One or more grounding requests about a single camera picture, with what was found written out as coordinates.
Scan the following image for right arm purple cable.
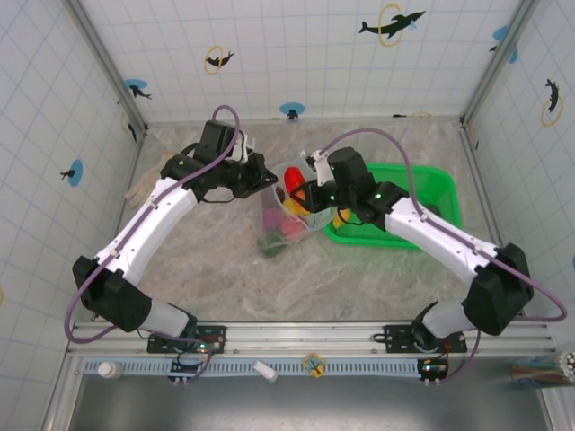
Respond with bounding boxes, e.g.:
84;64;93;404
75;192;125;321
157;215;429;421
321;128;568;383

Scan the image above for small white lying bottle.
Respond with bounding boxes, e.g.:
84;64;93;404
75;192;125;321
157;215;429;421
252;360;279;383

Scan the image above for aluminium side floor rail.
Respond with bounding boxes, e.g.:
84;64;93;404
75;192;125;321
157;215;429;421
457;117;527;321

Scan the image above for round tree sticker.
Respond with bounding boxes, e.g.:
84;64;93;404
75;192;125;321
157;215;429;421
303;353;327;378

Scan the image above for white slotted cable duct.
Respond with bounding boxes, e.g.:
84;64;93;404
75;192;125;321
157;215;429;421
83;358;423;377

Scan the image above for controller circuit board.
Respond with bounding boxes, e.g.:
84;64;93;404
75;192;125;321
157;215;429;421
169;356;212;383
417;357;450;386

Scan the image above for red orange toy mango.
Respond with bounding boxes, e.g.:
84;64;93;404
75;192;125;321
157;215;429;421
284;166;305;192

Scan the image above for colourful cylinder with white sticks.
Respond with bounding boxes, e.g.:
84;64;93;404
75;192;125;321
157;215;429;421
511;347;575;387

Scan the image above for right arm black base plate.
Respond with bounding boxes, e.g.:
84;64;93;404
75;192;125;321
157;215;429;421
372;321;468;355

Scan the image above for left controller circuit board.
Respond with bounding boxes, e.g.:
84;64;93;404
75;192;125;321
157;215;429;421
169;356;212;383

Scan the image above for large dolphin ring sticker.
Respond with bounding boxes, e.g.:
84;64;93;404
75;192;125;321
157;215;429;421
358;3;427;48

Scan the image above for small dolphin ring sticker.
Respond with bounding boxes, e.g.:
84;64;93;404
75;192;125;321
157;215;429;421
204;44;236;75

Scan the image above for clear zip-top bag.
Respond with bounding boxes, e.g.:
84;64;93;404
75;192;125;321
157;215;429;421
255;156;338;261

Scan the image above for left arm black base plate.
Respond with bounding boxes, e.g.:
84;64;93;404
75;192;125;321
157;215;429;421
146;325;228;356

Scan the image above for green toy bell pepper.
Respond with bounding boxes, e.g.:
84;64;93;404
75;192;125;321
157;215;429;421
256;229;288;251

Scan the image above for blue circle fish sticker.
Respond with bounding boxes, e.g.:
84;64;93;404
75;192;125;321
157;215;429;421
59;159;85;188
279;101;306;121
124;78;153;101

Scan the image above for green plastic basket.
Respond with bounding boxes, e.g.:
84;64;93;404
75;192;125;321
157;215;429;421
322;163;464;251

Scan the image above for aluminium corner post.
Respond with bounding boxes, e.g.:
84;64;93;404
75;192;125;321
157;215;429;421
460;0;540;129
65;0;149;138

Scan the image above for white cotton glove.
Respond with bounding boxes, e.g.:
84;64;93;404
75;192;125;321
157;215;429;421
124;152;176;207

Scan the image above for right controller circuit board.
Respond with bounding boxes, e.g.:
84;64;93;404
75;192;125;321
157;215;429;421
417;357;450;386

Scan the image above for long aluminium mounting rail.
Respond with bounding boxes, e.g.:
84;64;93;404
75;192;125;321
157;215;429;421
66;319;556;359

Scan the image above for upright dolphin ring sticker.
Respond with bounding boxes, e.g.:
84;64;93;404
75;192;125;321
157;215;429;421
540;78;565;128

